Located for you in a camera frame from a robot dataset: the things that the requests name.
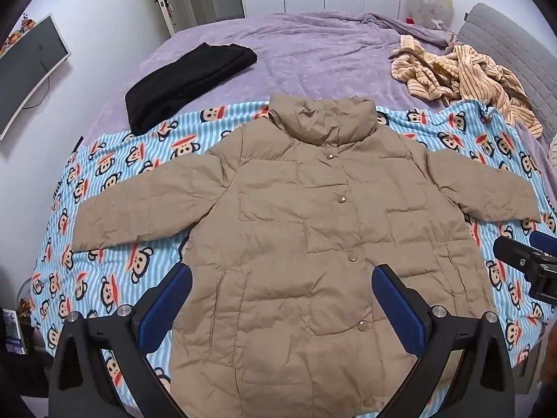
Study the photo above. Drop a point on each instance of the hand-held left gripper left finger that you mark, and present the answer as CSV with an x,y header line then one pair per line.
x,y
165,305

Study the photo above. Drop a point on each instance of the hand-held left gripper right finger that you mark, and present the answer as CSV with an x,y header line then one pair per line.
x,y
398,309

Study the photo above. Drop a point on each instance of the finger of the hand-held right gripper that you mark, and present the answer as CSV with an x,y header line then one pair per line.
x,y
544,241
513,254

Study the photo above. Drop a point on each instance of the tan puffer jacket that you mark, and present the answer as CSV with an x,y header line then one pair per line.
x,y
283,226

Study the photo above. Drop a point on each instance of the monkey print striped blanket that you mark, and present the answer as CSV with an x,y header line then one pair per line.
x,y
108,270

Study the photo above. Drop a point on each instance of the brown patterned item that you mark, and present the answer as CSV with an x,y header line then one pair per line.
x,y
26,311

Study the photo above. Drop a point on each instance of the clear round container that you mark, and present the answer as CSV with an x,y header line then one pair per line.
x,y
25,289

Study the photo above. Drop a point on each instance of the book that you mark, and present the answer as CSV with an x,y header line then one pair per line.
x,y
15,333

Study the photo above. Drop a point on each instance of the beige striped fleece garment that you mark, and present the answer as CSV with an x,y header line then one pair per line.
x,y
457,74

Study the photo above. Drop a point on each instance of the grey padded headboard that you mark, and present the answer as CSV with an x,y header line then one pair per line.
x,y
500,39

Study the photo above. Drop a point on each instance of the folded black cloth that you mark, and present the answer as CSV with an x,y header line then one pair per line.
x,y
187,82

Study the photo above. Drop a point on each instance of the purple bedspread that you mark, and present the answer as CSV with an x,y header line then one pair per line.
x,y
326,52

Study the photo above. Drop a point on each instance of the covered standing fan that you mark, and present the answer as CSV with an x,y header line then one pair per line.
x,y
426,0

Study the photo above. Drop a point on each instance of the small figures on monitor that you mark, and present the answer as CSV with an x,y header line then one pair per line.
x,y
17,30

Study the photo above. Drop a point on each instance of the wall-mounted monitor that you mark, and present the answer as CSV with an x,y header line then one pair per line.
x,y
26,69

